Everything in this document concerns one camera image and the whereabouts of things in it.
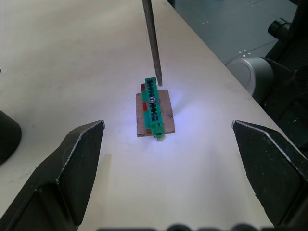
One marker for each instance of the grey screwdriver bit shaft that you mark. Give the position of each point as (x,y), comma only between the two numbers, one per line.
(152,39)

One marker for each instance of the silver screw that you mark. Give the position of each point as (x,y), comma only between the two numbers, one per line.
(152,100)

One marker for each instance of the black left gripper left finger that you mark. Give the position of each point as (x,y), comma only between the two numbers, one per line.
(60,183)

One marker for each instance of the green toothed gripper body piece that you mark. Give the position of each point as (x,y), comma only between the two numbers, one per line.
(154,108)

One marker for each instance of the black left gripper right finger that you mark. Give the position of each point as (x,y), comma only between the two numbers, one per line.
(272,173)

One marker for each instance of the brown cardboard pad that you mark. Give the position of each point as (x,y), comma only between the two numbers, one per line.
(165,113)

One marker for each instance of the black rounded object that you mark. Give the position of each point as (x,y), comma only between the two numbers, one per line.
(7,137)

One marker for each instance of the silver robot body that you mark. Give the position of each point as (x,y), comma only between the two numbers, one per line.
(276,60)

